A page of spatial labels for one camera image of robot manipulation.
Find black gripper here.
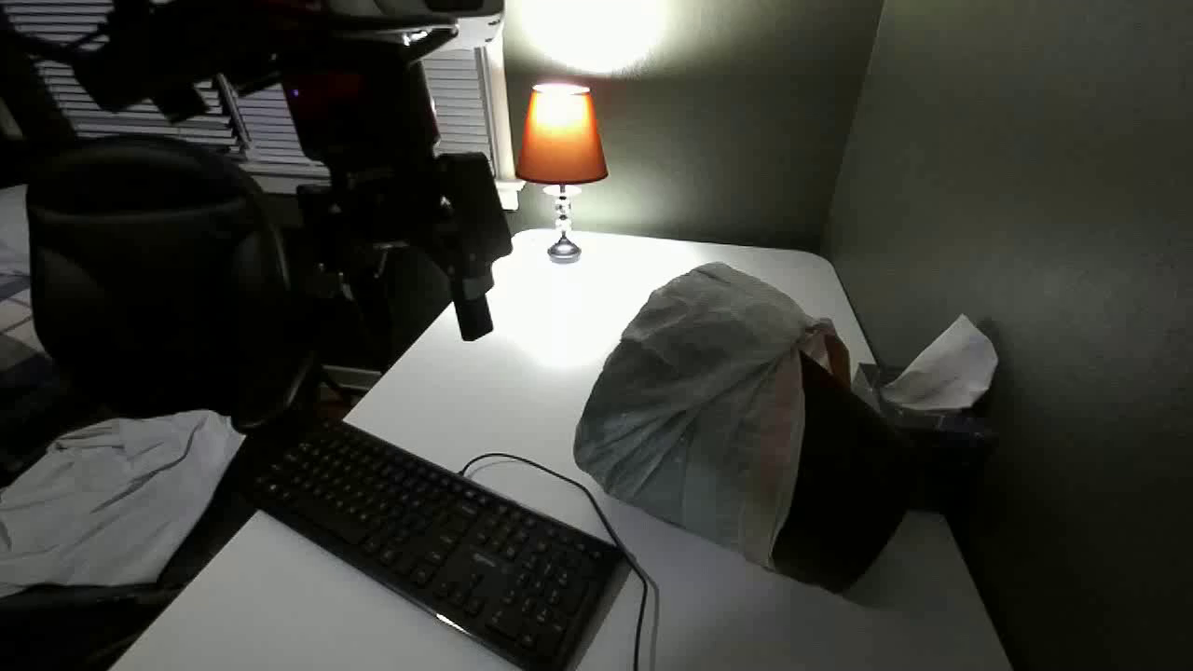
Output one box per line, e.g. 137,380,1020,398
425,154,519,347

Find white plastic bin liner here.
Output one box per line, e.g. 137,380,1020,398
570,259,857,572

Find black waste bin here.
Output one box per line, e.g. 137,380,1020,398
764,352,924,595

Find orange shade table lamp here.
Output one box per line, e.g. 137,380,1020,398
510,78,611,267

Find white window blinds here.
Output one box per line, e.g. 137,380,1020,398
0,0,513,193

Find black computer keyboard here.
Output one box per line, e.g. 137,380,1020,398
249,419,632,671

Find black office chair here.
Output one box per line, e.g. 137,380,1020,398
23,129,316,428

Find white cloth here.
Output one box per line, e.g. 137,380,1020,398
0,408,249,602

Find white tissue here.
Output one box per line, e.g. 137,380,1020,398
874,312,1002,413

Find black keyboard cable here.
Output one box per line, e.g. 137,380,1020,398
456,449,663,671

